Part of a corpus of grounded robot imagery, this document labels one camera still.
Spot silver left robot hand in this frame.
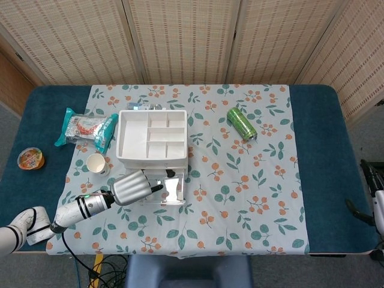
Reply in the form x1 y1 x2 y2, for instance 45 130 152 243
109 168 164 207

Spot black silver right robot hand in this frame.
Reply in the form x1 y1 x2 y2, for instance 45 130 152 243
344 159 384 238

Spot clear plastic drawer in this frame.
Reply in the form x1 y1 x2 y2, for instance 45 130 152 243
125 172 187 207
122 164 188 178

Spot white plastic drawer organizer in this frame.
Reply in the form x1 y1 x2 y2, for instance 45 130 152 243
115 109 190 184

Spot white flower print paper cup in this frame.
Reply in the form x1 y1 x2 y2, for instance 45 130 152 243
86 152 110 177

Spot table with blue cover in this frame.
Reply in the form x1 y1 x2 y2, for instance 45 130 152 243
0 85 380 256

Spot teal snack bag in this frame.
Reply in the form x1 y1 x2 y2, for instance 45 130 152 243
53 107 119 155

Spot clear blister pack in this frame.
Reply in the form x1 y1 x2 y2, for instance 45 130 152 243
125 101 164 112

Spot yellow floor tape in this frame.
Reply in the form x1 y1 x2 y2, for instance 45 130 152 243
91 254 104 288

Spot fruit and leaf print tablecloth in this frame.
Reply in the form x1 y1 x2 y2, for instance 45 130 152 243
45 83 310 259

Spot orange jelly cup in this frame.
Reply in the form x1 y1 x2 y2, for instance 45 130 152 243
17 146 46 172

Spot blue padded chair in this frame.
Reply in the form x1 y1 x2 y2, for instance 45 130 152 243
124 254 254 288

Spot green energy drink can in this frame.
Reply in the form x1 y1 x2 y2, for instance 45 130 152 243
226 106 259 141

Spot brown wooden door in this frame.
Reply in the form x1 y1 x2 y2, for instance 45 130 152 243
0 38 43 116

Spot woven folding screen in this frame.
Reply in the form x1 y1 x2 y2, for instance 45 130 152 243
0 0 384 121

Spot black floor cables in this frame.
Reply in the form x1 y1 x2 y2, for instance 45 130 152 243
61 232 130 288

